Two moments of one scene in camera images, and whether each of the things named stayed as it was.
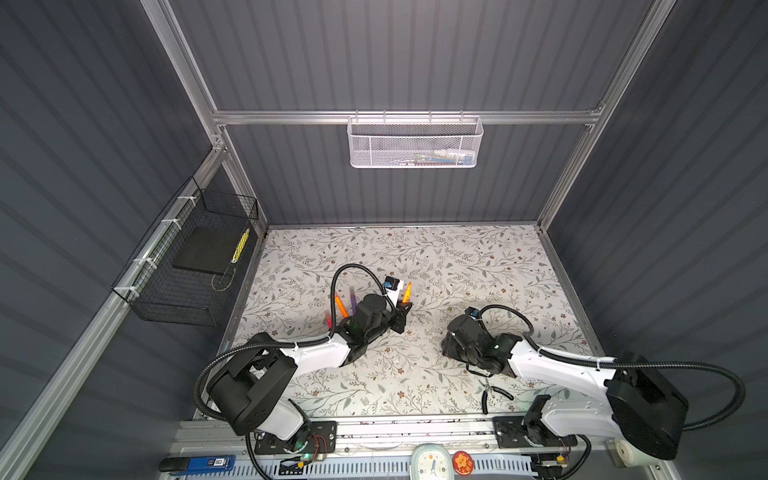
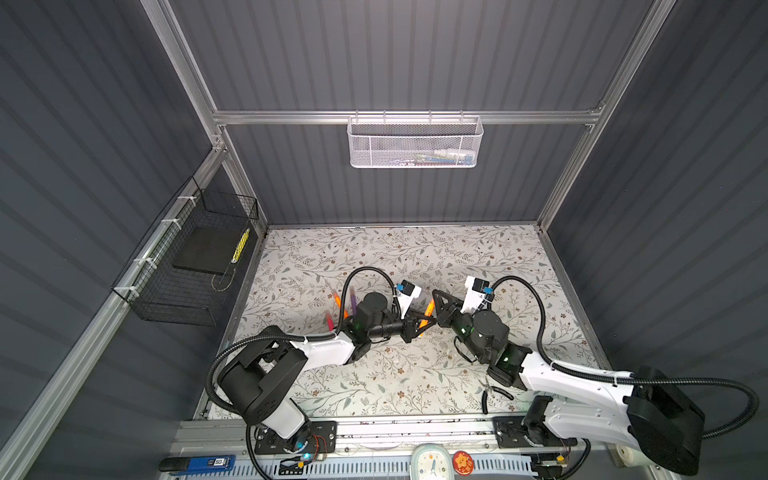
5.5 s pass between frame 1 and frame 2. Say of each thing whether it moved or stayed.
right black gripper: moved
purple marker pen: stayed
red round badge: stayed
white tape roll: stayed
